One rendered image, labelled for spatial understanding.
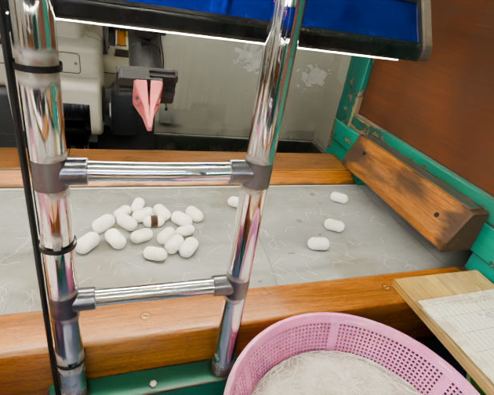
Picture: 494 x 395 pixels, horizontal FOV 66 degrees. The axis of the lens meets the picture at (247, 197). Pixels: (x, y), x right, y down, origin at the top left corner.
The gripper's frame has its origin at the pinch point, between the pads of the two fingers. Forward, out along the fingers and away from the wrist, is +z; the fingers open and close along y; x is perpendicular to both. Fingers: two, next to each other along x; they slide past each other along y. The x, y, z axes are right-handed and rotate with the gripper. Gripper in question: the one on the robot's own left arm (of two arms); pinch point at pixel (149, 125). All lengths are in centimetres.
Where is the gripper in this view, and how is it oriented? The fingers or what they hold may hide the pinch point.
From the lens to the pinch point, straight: 67.3
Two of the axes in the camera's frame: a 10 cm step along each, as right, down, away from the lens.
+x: -3.0, 3.4, 8.9
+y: 9.4, -0.2, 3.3
